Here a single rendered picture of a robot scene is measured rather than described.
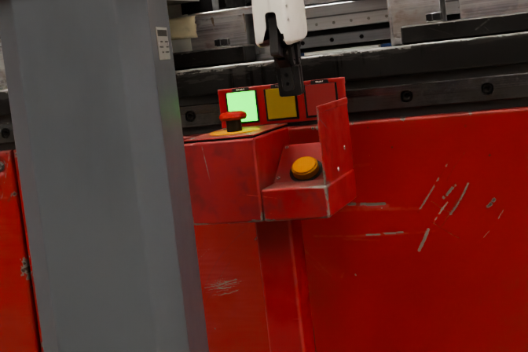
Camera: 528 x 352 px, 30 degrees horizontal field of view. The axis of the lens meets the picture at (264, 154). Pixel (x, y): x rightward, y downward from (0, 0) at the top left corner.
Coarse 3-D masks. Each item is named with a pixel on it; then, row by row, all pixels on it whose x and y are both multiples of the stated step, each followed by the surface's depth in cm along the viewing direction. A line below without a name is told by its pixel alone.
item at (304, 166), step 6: (306, 156) 139; (294, 162) 139; (300, 162) 138; (306, 162) 138; (312, 162) 138; (294, 168) 138; (300, 168) 137; (306, 168) 137; (312, 168) 137; (318, 168) 138; (294, 174) 138; (300, 174) 137; (306, 174) 137; (312, 174) 137
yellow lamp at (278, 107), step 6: (270, 90) 147; (276, 90) 147; (270, 96) 147; (276, 96) 147; (294, 96) 146; (270, 102) 147; (276, 102) 147; (282, 102) 146; (288, 102) 146; (294, 102) 146; (270, 108) 147; (276, 108) 147; (282, 108) 147; (288, 108) 146; (294, 108) 146; (270, 114) 147; (276, 114) 147; (282, 114) 147; (288, 114) 146; (294, 114) 146
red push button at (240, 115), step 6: (222, 114) 140; (228, 114) 139; (234, 114) 139; (240, 114) 139; (246, 114) 140; (222, 120) 139; (228, 120) 139; (234, 120) 139; (240, 120) 140; (228, 126) 140; (234, 126) 140; (240, 126) 140
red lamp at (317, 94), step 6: (318, 84) 144; (324, 84) 144; (330, 84) 144; (306, 90) 145; (312, 90) 145; (318, 90) 144; (324, 90) 144; (330, 90) 144; (306, 96) 145; (312, 96) 145; (318, 96) 145; (324, 96) 144; (330, 96) 144; (306, 102) 145; (312, 102) 145; (318, 102) 145; (324, 102) 144; (312, 108) 145; (312, 114) 145
